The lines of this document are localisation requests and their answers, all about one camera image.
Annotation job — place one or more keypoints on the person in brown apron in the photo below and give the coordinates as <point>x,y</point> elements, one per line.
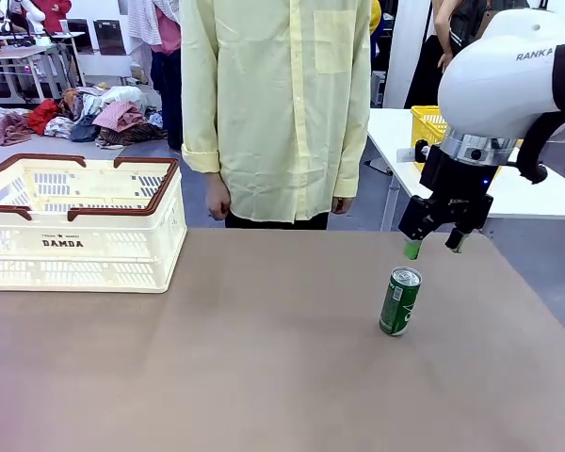
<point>428,70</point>

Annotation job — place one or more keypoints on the green drink can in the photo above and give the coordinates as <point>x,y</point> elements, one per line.
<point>398,306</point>

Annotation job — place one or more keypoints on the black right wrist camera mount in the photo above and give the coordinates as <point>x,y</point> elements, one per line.
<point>428,162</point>

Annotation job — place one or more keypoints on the white background table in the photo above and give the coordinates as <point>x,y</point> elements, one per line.
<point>70,35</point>

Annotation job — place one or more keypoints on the person's right hand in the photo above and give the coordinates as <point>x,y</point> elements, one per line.
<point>219,200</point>

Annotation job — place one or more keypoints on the small blue white cloth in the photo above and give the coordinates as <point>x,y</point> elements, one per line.
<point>154,119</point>

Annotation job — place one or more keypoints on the person's right forearm yellow sleeve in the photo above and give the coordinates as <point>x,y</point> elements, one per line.
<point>200,141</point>

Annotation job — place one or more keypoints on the red cloth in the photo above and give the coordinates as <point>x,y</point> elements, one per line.
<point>42,115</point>

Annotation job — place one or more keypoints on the white crumpled cloth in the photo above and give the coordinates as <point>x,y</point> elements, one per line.
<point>122,94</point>

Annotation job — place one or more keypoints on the orange patterned cloth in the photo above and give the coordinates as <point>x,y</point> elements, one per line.
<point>70,101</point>

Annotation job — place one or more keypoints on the person in red top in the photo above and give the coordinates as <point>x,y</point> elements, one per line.
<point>52,14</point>

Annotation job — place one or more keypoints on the person's left forearm yellow sleeve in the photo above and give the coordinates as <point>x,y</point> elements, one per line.
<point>350,150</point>

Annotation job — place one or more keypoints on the black appliance box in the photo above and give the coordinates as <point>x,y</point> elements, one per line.
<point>109,37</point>
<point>80,35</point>

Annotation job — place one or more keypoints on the small white background robot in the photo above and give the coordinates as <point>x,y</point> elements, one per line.
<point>37,11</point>

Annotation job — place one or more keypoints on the pink checked cloth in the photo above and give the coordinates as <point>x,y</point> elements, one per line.
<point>120,115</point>

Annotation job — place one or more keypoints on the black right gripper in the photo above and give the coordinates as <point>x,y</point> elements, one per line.
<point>461,198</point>

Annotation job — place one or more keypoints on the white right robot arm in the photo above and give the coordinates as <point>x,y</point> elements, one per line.
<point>489,85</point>

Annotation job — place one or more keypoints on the brown striped cloth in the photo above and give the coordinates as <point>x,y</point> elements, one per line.
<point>132,134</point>

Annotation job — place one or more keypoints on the maroon plaid cloth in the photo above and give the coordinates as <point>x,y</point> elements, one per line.
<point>9,131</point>

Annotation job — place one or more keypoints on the grey background table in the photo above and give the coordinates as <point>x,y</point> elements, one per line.
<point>9,53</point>

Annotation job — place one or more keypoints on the person's left hand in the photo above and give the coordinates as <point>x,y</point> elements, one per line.
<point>342,205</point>

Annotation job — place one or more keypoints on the person in yellow shirt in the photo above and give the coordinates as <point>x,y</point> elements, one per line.
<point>273,117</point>

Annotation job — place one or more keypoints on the white printed cloth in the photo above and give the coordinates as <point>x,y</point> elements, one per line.
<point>59,126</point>

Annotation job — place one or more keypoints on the yellow plastic basket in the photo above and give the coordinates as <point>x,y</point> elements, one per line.
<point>426,127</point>

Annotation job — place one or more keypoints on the white side table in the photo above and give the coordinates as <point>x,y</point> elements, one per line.
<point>391,132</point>

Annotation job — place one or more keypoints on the navy cloth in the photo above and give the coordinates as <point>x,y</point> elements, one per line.
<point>82,132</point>

